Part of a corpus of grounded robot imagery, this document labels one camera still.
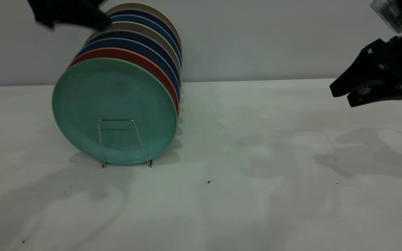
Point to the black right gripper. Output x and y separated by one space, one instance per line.
401 59

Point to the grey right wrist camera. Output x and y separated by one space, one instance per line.
391 14

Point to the dark purple round plate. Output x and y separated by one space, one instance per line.
152 41
145 14

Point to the navy blue round plate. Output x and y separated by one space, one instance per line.
152 52

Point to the pink round plate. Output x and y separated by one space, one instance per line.
152 66

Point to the green round plate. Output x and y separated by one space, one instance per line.
113 104

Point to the beige round plate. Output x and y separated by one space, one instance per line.
141 6
145 28

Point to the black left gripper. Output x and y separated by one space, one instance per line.
58 10

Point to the teal blue round plate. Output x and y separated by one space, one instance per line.
145 20

